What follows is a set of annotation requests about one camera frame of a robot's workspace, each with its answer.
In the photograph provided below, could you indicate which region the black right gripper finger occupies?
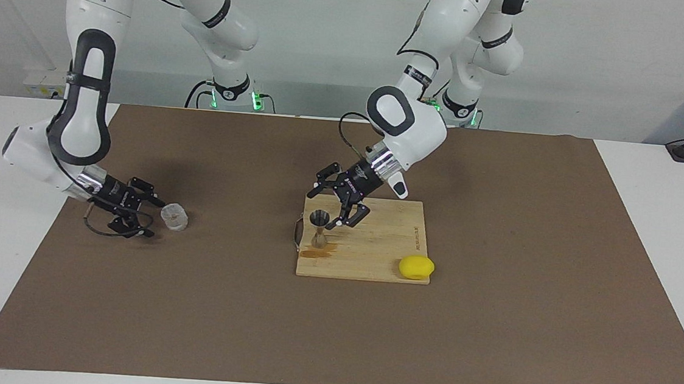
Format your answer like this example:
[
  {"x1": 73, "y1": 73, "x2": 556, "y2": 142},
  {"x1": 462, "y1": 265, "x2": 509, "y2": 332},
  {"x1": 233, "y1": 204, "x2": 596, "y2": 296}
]
[
  {"x1": 108, "y1": 212, "x2": 156, "y2": 239},
  {"x1": 127, "y1": 178, "x2": 167, "y2": 208}
]

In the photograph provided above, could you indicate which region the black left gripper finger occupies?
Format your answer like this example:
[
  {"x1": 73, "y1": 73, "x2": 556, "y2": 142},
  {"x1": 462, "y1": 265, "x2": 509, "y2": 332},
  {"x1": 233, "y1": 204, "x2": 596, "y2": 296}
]
[
  {"x1": 326, "y1": 196, "x2": 371, "y2": 233},
  {"x1": 307, "y1": 161, "x2": 345, "y2": 200}
]

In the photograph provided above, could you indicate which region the steel double jigger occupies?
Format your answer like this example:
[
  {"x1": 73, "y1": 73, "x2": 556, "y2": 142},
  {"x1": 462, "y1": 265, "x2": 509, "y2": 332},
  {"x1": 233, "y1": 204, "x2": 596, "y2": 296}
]
[{"x1": 307, "y1": 210, "x2": 331, "y2": 250}]

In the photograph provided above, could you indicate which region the small clear glass cup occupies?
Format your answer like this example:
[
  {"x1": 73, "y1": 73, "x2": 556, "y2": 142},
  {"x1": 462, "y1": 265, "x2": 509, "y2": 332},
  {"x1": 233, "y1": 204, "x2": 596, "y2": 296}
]
[{"x1": 159, "y1": 202, "x2": 190, "y2": 233}]

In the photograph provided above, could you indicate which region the yellow lemon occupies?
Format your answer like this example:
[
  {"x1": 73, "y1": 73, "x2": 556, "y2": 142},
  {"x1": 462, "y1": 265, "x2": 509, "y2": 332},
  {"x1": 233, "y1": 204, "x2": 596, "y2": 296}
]
[{"x1": 397, "y1": 254, "x2": 436, "y2": 283}]

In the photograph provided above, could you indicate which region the white power strip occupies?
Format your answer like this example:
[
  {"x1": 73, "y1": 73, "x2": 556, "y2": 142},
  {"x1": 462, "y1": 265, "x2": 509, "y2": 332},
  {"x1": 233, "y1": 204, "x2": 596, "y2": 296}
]
[{"x1": 23, "y1": 68, "x2": 68, "y2": 100}]

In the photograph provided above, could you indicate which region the brown table mat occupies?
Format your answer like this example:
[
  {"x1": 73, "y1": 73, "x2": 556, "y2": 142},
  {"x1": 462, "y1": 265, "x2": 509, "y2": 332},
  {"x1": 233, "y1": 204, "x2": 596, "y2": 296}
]
[{"x1": 0, "y1": 91, "x2": 684, "y2": 384}]

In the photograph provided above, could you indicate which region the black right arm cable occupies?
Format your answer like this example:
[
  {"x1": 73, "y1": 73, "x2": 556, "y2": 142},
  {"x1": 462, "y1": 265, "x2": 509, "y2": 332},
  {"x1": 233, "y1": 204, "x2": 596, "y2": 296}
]
[{"x1": 82, "y1": 199, "x2": 155, "y2": 240}]

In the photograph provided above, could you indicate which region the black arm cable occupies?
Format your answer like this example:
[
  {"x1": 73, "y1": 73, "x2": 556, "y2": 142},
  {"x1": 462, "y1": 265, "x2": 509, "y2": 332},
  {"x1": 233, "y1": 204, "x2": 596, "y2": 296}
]
[
  {"x1": 337, "y1": 111, "x2": 385, "y2": 159},
  {"x1": 82, "y1": 199, "x2": 155, "y2": 240}
]

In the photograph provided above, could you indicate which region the bamboo cutting board with handle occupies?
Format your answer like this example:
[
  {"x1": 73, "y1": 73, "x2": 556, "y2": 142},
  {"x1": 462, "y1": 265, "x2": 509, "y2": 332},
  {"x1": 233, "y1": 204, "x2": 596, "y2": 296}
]
[{"x1": 290, "y1": 192, "x2": 438, "y2": 287}]

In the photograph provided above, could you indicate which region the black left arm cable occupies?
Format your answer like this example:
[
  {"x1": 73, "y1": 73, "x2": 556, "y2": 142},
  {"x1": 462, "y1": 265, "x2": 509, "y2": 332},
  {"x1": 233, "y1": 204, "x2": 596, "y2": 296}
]
[{"x1": 337, "y1": 111, "x2": 385, "y2": 159}]

